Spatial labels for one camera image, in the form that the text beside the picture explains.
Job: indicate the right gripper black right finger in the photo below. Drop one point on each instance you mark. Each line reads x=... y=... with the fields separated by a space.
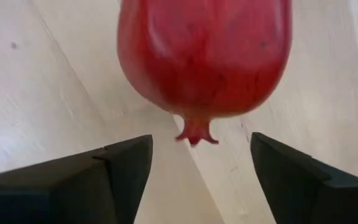
x=306 y=193

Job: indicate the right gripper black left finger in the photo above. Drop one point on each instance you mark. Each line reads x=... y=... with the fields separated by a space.
x=73 y=186

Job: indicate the red pomegranate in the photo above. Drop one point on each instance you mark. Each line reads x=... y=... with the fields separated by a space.
x=204 y=62

